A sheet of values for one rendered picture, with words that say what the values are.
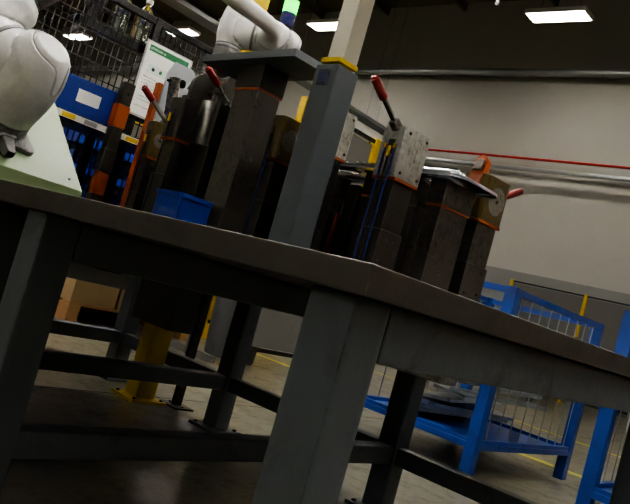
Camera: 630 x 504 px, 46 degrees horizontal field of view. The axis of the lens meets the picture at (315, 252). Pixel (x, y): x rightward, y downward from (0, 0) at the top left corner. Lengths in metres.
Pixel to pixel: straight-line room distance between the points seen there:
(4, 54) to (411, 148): 0.98
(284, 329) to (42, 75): 3.98
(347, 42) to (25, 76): 8.71
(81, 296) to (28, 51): 3.82
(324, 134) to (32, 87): 0.72
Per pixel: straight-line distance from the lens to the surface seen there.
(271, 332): 5.53
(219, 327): 5.75
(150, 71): 3.16
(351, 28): 10.51
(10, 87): 1.94
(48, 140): 2.18
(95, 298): 5.68
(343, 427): 0.98
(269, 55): 1.79
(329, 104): 1.64
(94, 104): 2.82
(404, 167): 1.68
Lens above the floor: 0.64
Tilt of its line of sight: 3 degrees up
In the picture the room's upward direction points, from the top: 16 degrees clockwise
